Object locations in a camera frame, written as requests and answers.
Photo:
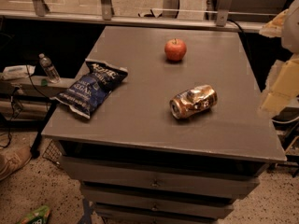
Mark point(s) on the metal railing frame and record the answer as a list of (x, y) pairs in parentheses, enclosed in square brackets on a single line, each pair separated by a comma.
[(197, 14)]

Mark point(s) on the tan shoe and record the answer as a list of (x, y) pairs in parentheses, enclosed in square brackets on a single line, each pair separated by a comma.
[(9, 165)]

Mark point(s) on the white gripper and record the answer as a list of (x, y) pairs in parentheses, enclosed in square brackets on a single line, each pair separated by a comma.
[(291, 27)]

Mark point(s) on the blue chip bag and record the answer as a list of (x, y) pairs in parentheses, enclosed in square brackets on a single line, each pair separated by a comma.
[(92, 89)]

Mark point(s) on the red apple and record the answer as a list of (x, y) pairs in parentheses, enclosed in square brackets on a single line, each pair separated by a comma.
[(175, 49)]

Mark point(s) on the clear plastic water bottle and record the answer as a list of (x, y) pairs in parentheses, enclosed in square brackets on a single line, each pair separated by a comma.
[(49, 68)]

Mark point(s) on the grey drawer cabinet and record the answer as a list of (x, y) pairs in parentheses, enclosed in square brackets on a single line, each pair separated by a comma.
[(135, 161)]

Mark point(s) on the white tissue pack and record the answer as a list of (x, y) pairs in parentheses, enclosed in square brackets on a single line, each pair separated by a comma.
[(17, 71)]

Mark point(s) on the grey side shelf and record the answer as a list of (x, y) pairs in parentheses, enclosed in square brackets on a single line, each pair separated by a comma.
[(32, 86)]

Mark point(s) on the orange soda can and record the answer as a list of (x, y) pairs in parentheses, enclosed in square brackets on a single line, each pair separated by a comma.
[(193, 101)]

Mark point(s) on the green snack package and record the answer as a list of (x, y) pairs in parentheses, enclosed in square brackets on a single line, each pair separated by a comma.
[(38, 216)]

